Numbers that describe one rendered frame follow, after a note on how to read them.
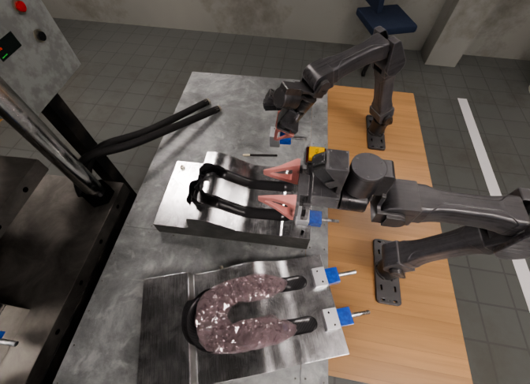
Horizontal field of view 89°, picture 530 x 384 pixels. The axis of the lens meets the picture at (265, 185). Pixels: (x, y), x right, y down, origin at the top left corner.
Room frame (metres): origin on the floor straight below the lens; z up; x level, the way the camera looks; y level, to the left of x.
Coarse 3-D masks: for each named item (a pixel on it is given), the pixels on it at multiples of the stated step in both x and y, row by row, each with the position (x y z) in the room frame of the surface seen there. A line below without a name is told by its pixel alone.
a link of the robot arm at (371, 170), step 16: (352, 160) 0.28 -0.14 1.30; (368, 160) 0.28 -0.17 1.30; (384, 160) 0.27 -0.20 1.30; (352, 176) 0.25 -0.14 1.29; (368, 176) 0.24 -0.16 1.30; (384, 176) 0.24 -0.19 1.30; (352, 192) 0.24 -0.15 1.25; (368, 192) 0.24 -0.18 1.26; (384, 192) 0.24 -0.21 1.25; (384, 224) 0.21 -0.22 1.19; (400, 224) 0.20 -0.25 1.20
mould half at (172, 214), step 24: (192, 168) 0.58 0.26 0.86; (240, 168) 0.55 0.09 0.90; (264, 168) 0.57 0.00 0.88; (168, 192) 0.48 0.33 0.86; (216, 192) 0.44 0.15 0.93; (240, 192) 0.46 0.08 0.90; (264, 192) 0.46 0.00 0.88; (288, 192) 0.46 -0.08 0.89; (168, 216) 0.39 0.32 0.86; (192, 216) 0.35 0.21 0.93; (216, 216) 0.36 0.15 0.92; (240, 216) 0.37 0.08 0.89; (240, 240) 0.33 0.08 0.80; (264, 240) 0.32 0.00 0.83; (288, 240) 0.31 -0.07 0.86
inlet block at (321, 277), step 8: (312, 272) 0.20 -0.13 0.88; (320, 272) 0.20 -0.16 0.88; (328, 272) 0.21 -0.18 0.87; (336, 272) 0.21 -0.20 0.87; (344, 272) 0.21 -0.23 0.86; (352, 272) 0.21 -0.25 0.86; (312, 280) 0.19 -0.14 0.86; (320, 280) 0.18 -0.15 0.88; (328, 280) 0.18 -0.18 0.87; (336, 280) 0.18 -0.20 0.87
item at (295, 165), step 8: (296, 160) 0.33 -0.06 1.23; (272, 168) 0.32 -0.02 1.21; (280, 168) 0.32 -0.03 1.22; (288, 168) 0.32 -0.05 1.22; (296, 168) 0.32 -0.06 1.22; (272, 176) 0.32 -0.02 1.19; (280, 176) 0.32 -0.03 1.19; (288, 176) 0.33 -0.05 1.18; (296, 176) 0.32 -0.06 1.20; (296, 184) 0.32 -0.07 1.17
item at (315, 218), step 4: (300, 208) 0.39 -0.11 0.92; (300, 212) 0.37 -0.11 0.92; (312, 212) 0.38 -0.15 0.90; (316, 212) 0.38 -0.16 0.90; (320, 212) 0.38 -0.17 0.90; (308, 216) 0.36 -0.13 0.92; (312, 216) 0.37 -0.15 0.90; (316, 216) 0.37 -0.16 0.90; (320, 216) 0.37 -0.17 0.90; (300, 220) 0.35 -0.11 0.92; (304, 220) 0.35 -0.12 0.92; (308, 220) 0.35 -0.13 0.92; (312, 220) 0.35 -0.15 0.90; (316, 220) 0.35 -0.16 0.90; (320, 220) 0.35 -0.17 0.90; (324, 220) 0.36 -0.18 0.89; (328, 220) 0.36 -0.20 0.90; (332, 220) 0.36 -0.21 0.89; (336, 220) 0.36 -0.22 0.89; (296, 224) 0.35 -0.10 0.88; (300, 224) 0.35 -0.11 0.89; (304, 224) 0.35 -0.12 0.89; (308, 224) 0.35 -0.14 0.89; (312, 224) 0.35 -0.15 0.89; (316, 224) 0.34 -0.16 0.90; (320, 224) 0.34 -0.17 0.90
